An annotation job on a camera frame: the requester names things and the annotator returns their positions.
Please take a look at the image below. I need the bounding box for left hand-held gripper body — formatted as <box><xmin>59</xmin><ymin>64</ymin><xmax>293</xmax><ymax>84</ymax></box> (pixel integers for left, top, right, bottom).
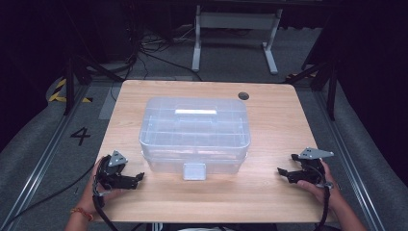
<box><xmin>95</xmin><ymin>149</ymin><xmax>138</xmax><ymax>192</ymax></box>

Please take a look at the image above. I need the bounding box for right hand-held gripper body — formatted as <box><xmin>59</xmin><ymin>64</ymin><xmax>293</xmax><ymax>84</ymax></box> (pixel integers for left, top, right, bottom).
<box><xmin>290</xmin><ymin>146</ymin><xmax>335</xmax><ymax>187</ymax></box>

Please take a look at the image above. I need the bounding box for clear plastic storage box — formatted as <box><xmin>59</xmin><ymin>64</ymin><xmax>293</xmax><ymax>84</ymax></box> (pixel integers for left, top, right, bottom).
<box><xmin>138</xmin><ymin>95</ymin><xmax>252</xmax><ymax>182</ymax></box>

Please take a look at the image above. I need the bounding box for person's right hand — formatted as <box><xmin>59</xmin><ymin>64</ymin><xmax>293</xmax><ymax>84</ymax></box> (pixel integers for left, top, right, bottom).
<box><xmin>295</xmin><ymin>160</ymin><xmax>346</xmax><ymax>214</ymax></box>

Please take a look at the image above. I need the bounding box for person's left hand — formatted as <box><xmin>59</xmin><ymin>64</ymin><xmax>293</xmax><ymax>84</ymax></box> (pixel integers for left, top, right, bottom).
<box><xmin>75</xmin><ymin>156</ymin><xmax>130</xmax><ymax>216</ymax></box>

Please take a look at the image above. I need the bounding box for grey floor cover plate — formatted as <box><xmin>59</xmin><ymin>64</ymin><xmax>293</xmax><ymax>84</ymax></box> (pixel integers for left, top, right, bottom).
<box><xmin>97</xmin><ymin>84</ymin><xmax>122</xmax><ymax>121</ymax></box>

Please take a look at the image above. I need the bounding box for black tripod stand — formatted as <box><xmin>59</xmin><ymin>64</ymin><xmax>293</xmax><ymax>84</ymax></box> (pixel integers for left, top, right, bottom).
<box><xmin>285</xmin><ymin>57</ymin><xmax>342</xmax><ymax>122</ymax></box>
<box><xmin>62</xmin><ymin>52</ymin><xmax>125</xmax><ymax>116</ymax></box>

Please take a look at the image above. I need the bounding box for yellow black floor tape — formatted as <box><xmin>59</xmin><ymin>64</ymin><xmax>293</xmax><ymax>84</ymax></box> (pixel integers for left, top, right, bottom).
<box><xmin>47</xmin><ymin>77</ymin><xmax>94</xmax><ymax>104</ymax></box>

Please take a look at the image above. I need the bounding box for left hand-held gripper cable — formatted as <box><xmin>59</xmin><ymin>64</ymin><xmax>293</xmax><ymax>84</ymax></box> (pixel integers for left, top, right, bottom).
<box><xmin>91</xmin><ymin>179</ymin><xmax>120</xmax><ymax>231</ymax></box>

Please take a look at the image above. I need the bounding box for hand-held gripper cable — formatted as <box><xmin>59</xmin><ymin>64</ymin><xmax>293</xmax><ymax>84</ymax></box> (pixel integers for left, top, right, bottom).
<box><xmin>91</xmin><ymin>179</ymin><xmax>120</xmax><ymax>231</ymax></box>
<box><xmin>315</xmin><ymin>181</ymin><xmax>335</xmax><ymax>231</ymax></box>

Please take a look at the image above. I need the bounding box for right hand-held gripper cable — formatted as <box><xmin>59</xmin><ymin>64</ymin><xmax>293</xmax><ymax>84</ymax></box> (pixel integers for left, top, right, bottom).
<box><xmin>315</xmin><ymin>181</ymin><xmax>335</xmax><ymax>231</ymax></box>

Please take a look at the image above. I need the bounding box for aluminium floor rail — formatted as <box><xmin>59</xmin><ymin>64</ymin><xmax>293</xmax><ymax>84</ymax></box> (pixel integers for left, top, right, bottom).
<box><xmin>312</xmin><ymin>90</ymin><xmax>386</xmax><ymax>231</ymax></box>
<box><xmin>0</xmin><ymin>86</ymin><xmax>91</xmax><ymax>227</ymax></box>

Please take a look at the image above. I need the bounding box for orange bracelet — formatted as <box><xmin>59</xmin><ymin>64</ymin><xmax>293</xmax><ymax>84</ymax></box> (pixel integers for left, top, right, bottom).
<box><xmin>69</xmin><ymin>207</ymin><xmax>95</xmax><ymax>222</ymax></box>

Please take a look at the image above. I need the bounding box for black floor cable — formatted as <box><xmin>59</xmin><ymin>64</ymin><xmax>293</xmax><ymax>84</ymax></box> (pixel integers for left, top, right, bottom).
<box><xmin>0</xmin><ymin>163</ymin><xmax>98</xmax><ymax>231</ymax></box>

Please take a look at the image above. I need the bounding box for bundle of floor cables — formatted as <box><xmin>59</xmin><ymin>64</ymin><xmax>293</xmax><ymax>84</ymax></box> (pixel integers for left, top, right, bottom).
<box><xmin>125</xmin><ymin>27</ymin><xmax>204</xmax><ymax>82</ymax></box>

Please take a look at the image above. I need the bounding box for white metal desk frame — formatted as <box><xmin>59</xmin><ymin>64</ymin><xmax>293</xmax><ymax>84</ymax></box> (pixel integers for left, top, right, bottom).
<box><xmin>191</xmin><ymin>4</ymin><xmax>284</xmax><ymax>76</ymax></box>

